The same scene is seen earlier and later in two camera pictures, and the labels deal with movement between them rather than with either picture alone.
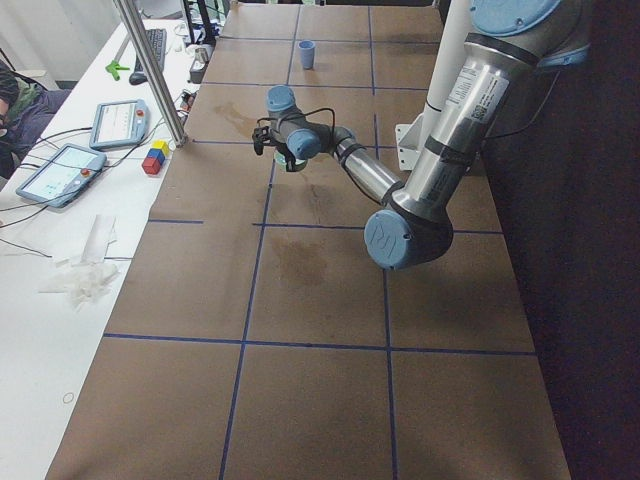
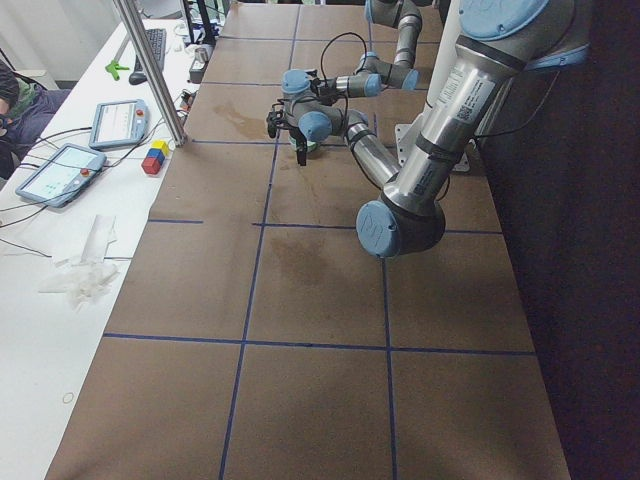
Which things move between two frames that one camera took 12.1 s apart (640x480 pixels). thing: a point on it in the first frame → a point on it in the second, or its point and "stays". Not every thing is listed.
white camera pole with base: [416, 135] stays
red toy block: [151, 165] stays
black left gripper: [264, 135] → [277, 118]
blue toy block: [157, 153] stays
